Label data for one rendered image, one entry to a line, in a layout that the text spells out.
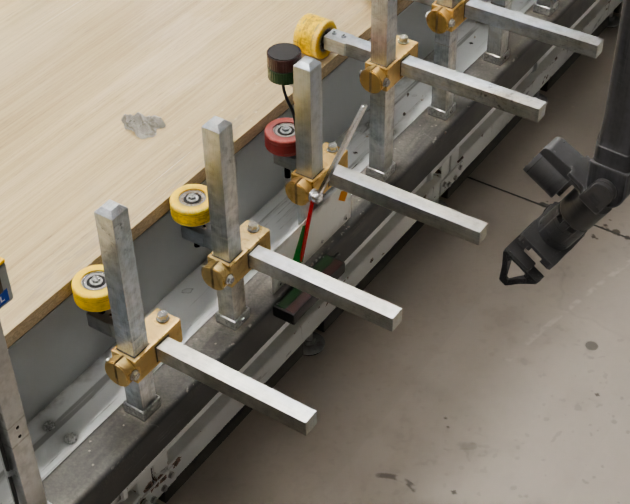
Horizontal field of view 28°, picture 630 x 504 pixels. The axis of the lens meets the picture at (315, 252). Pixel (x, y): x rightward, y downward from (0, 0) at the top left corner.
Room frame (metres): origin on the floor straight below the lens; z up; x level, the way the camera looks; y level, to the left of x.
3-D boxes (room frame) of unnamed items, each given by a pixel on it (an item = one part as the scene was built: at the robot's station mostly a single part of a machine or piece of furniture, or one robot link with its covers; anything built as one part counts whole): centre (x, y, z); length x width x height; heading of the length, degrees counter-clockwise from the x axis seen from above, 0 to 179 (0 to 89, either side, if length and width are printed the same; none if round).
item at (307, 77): (1.80, 0.01, 0.87); 0.04 x 0.04 x 0.48; 55
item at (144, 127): (1.91, 0.31, 0.91); 0.09 x 0.07 x 0.02; 49
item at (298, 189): (1.82, 0.00, 0.85); 0.14 x 0.06 x 0.05; 145
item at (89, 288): (1.48, 0.35, 0.85); 0.08 x 0.08 x 0.11
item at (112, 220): (1.39, 0.29, 0.90); 0.04 x 0.04 x 0.48; 55
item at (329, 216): (1.76, 0.00, 0.75); 0.26 x 0.01 x 0.10; 145
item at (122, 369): (1.41, 0.28, 0.82); 0.14 x 0.06 x 0.05; 145
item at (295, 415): (1.37, 0.19, 0.82); 0.43 x 0.03 x 0.04; 55
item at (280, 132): (1.88, 0.05, 0.85); 0.08 x 0.08 x 0.11
